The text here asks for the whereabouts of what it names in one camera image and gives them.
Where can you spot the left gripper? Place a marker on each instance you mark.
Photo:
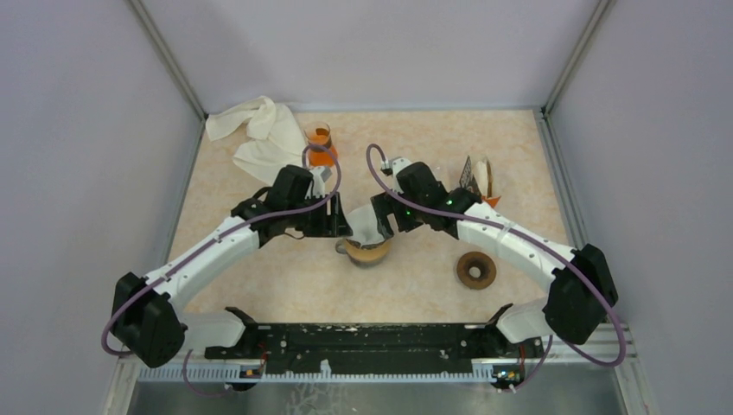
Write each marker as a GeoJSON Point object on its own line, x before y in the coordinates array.
{"type": "Point", "coordinates": [330, 225]}

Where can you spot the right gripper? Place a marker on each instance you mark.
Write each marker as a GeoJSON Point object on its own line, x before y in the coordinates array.
{"type": "Point", "coordinates": [383, 207]}

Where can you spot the orange glass flask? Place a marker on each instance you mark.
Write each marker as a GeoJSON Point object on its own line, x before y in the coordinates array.
{"type": "Point", "coordinates": [319, 134]}

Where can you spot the orange coffee filter box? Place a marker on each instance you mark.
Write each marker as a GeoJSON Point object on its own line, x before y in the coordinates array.
{"type": "Point", "coordinates": [478, 178]}

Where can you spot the white paper coffee filter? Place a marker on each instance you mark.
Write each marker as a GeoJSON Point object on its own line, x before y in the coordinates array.
{"type": "Point", "coordinates": [365, 227]}

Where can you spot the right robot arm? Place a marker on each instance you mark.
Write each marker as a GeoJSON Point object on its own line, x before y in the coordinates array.
{"type": "Point", "coordinates": [579, 289]}

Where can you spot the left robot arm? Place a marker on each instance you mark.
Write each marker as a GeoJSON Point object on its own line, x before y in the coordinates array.
{"type": "Point", "coordinates": [148, 315]}

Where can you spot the white cloth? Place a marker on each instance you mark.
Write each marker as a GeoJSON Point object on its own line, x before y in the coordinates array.
{"type": "Point", "coordinates": [273, 137]}

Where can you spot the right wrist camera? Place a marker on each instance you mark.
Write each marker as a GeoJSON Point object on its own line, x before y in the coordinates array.
{"type": "Point", "coordinates": [393, 166]}

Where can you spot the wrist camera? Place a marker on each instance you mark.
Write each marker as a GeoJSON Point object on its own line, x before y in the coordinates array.
{"type": "Point", "coordinates": [393, 166]}
{"type": "Point", "coordinates": [320, 174]}

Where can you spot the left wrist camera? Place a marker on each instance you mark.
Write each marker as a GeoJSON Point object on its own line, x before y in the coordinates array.
{"type": "Point", "coordinates": [320, 174]}

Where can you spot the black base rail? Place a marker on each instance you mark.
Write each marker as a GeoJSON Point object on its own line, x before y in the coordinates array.
{"type": "Point", "coordinates": [363, 349]}

